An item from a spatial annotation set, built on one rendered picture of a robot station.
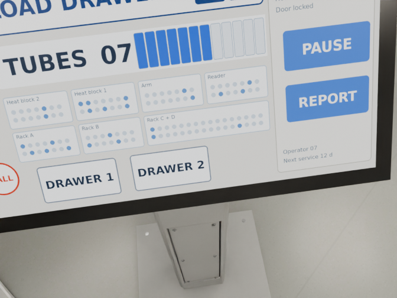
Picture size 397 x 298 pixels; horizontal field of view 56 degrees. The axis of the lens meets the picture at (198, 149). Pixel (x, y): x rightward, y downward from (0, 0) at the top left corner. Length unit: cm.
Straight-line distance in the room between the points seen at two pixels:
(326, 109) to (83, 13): 29
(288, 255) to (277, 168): 103
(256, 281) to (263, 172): 96
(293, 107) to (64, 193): 29
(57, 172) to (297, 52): 31
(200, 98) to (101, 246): 116
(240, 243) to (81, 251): 60
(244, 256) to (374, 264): 47
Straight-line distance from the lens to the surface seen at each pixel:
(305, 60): 45
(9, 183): 50
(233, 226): 146
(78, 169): 47
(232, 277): 140
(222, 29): 43
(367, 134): 50
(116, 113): 44
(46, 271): 157
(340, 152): 49
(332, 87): 47
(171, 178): 46
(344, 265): 152
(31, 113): 46
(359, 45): 48
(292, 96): 46
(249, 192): 48
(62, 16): 44
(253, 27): 44
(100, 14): 43
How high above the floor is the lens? 140
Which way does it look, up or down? 57 degrees down
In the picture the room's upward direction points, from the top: 5 degrees counter-clockwise
